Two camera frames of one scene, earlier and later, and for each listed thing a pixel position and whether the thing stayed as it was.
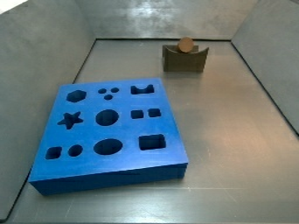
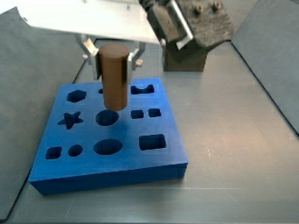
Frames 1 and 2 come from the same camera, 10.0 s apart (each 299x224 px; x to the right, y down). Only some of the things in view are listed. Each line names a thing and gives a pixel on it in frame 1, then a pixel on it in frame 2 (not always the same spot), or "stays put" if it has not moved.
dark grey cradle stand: x=179 y=61 stays put
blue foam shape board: x=108 y=136 stays put
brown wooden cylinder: x=186 y=45 -> x=115 y=64
